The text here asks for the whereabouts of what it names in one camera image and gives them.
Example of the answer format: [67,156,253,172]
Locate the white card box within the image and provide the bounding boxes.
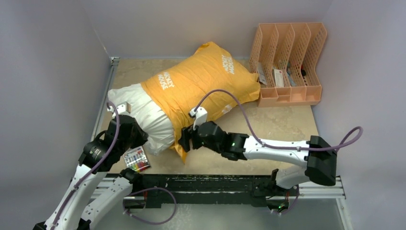
[272,69,285,88]

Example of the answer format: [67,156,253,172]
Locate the peach plastic file organizer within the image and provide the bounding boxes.
[249,22,327,107]

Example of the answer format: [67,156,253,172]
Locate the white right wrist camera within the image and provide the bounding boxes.
[189,106,208,130]

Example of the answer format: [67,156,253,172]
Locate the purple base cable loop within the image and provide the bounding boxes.
[123,187,177,226]

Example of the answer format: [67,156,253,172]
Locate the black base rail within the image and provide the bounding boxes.
[118,170,299,212]

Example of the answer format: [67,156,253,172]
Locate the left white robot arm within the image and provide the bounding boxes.
[34,115,148,230]

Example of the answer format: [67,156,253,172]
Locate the aluminium frame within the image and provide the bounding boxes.
[90,58,337,229]

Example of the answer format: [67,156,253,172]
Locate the white pillow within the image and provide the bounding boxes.
[108,83,175,155]

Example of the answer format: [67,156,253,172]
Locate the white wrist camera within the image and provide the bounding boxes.
[189,106,208,130]
[107,102,131,118]

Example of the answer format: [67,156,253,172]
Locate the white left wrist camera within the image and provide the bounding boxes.
[107,102,131,118]

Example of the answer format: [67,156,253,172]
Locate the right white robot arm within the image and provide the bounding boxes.
[178,121,337,195]

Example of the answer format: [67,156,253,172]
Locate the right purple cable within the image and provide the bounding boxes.
[193,89,364,152]

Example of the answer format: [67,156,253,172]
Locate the orange Mickey Mouse pillowcase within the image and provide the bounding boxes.
[141,42,260,161]

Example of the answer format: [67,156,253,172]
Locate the colourful marker pack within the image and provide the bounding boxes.
[123,146,151,173]

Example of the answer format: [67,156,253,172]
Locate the small paper packet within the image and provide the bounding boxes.
[257,62,268,86]

